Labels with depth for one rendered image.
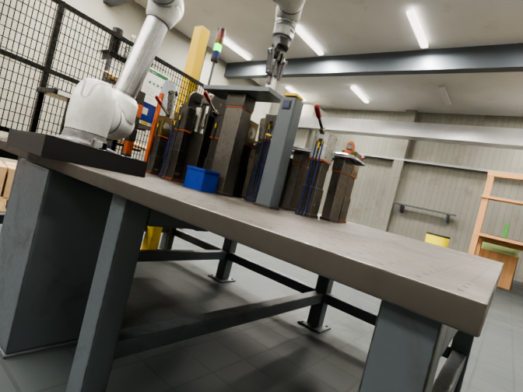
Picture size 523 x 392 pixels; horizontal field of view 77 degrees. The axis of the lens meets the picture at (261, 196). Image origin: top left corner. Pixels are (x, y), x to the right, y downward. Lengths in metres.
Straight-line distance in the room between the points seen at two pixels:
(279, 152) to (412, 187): 10.01
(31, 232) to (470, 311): 1.26
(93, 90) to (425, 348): 1.33
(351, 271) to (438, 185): 10.62
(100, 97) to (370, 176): 10.64
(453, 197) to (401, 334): 10.49
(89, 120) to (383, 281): 1.22
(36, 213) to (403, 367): 1.18
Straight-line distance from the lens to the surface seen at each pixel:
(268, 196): 1.28
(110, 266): 1.00
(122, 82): 1.67
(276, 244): 0.54
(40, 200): 1.33
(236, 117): 1.46
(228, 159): 1.43
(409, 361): 0.52
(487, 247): 8.63
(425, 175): 11.19
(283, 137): 1.30
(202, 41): 3.16
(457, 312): 0.46
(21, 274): 1.41
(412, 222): 11.07
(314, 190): 1.37
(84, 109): 1.44
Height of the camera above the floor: 0.76
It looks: 1 degrees down
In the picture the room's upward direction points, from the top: 14 degrees clockwise
